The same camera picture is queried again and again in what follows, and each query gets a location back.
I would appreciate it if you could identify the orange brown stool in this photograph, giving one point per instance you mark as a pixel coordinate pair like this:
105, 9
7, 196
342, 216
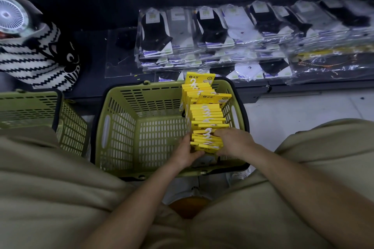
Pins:
190, 206

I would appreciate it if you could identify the olive trousers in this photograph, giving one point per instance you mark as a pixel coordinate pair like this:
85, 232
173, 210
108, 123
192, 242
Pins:
58, 193

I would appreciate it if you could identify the row of clear bagged socks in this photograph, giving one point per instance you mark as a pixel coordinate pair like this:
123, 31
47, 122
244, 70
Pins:
155, 33

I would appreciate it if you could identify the green shopping basket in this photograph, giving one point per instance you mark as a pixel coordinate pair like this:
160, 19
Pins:
29, 105

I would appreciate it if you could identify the person's left forearm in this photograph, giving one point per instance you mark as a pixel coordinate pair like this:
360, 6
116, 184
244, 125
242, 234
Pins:
131, 211

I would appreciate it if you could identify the person's right hand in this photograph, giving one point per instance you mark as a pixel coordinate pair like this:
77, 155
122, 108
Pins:
236, 142

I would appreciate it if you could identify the stack of yellow packets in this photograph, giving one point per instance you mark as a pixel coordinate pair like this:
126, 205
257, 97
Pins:
204, 111

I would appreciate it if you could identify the person's left hand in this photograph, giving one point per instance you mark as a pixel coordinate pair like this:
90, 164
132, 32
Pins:
185, 157

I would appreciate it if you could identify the white handheld fan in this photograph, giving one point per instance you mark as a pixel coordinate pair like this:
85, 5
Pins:
11, 15

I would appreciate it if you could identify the black white zigzag tote bag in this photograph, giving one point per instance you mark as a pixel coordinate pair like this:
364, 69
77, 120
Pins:
35, 65

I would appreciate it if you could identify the white right shoe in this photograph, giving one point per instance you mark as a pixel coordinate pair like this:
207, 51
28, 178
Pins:
239, 176

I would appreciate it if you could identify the person's right forearm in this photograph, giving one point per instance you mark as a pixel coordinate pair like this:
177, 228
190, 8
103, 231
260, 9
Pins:
315, 187

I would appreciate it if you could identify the green basket black rim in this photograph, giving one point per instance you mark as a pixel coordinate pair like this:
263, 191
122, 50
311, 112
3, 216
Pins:
140, 97

